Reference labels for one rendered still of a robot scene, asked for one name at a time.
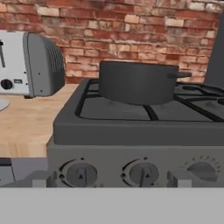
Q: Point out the dark grey tall cabinet side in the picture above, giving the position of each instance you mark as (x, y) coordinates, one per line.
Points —
(215, 55)

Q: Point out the white plate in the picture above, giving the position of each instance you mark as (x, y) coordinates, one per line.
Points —
(3, 104)

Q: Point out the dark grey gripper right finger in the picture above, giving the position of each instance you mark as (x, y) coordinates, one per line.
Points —
(182, 176)

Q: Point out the dark grey cooking pot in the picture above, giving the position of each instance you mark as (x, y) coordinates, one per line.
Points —
(137, 83)

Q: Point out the grey cupboard front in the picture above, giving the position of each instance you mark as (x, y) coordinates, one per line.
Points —
(26, 166)

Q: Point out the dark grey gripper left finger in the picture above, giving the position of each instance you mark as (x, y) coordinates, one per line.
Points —
(40, 176)

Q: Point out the grey gas stove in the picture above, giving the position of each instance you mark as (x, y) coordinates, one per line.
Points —
(116, 134)

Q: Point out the silver toaster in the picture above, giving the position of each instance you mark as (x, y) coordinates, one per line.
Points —
(32, 64)

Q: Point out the grey stove knob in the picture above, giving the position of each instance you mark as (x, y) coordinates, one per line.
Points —
(144, 173)
(81, 174)
(202, 169)

